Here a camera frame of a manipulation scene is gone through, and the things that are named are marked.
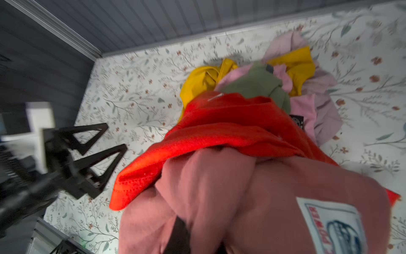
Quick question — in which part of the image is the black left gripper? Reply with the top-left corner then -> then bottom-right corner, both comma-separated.
1,123 -> 128,235

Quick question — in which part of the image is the light pink cloth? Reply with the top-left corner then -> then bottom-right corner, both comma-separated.
214,31 -> 344,147

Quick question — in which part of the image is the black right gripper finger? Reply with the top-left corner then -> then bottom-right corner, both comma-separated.
163,217 -> 190,254

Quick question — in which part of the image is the red cloth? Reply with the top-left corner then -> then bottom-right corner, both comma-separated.
110,92 -> 398,215

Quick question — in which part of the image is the yellow cloth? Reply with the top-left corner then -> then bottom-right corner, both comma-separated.
178,46 -> 317,121

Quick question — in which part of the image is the dusty pink patched cloth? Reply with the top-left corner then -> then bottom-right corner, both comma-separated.
118,146 -> 391,254

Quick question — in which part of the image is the olive green cloth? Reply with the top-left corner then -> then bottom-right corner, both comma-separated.
216,63 -> 291,114

